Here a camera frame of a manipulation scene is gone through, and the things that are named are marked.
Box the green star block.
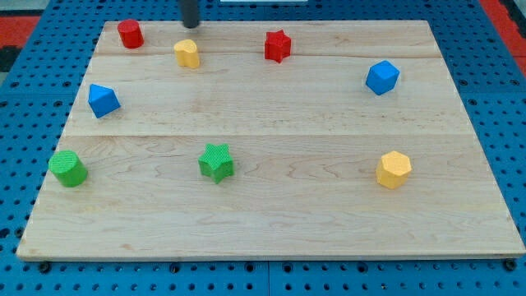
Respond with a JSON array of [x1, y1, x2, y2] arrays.
[[198, 143, 234, 184]]

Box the red cylinder block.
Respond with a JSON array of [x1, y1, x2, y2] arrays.
[[117, 19, 144, 49]]

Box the blue triangle block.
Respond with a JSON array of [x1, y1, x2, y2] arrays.
[[88, 84, 121, 118]]

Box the yellow heart block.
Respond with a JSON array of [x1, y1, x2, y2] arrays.
[[173, 39, 201, 69]]

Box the blue cube block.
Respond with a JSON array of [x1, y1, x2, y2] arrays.
[[366, 60, 400, 95]]

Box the red star block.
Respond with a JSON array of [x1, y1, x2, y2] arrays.
[[264, 30, 292, 63]]

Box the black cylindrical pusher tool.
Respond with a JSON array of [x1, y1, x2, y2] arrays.
[[178, 0, 201, 29]]

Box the green cylinder block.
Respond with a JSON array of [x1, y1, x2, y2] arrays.
[[48, 150, 88, 187]]

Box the yellow hexagon block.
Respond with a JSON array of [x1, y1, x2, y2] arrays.
[[376, 150, 413, 189]]

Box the light wooden board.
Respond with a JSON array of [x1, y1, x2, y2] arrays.
[[16, 21, 525, 261]]

